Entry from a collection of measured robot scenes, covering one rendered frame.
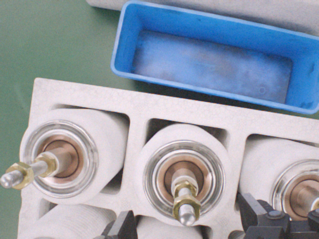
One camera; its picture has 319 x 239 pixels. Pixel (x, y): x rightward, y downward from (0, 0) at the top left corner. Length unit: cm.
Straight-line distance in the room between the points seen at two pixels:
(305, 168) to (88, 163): 20
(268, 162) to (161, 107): 13
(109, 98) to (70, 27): 26
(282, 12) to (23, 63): 45
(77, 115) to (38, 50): 32
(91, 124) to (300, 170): 20
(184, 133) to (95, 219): 16
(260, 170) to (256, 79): 26
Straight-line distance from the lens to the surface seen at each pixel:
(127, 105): 33
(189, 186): 22
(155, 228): 34
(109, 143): 27
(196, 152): 26
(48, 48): 57
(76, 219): 33
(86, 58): 54
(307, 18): 43
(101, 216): 37
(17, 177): 21
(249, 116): 34
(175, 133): 26
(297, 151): 29
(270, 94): 53
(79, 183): 28
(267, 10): 42
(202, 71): 51
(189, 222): 17
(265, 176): 28
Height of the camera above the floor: 51
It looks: 86 degrees down
